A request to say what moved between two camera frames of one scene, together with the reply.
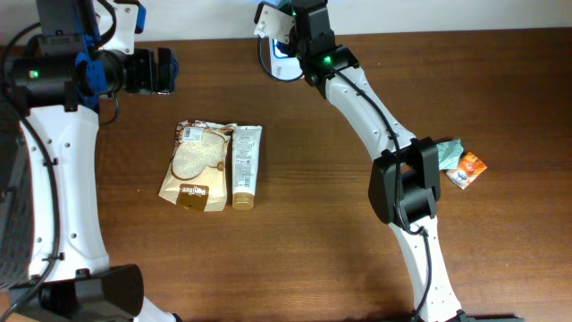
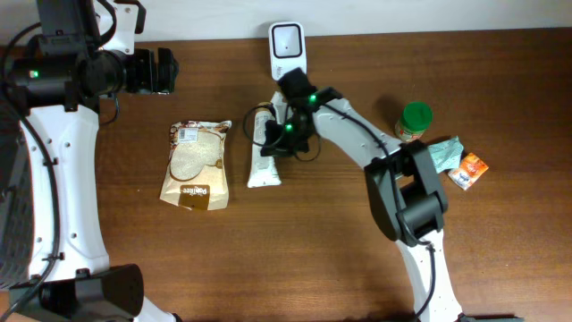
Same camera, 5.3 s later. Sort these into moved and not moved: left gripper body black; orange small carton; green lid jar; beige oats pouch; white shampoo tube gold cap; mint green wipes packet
Moved: white shampoo tube gold cap; green lid jar
Not moved: mint green wipes packet; left gripper body black; beige oats pouch; orange small carton
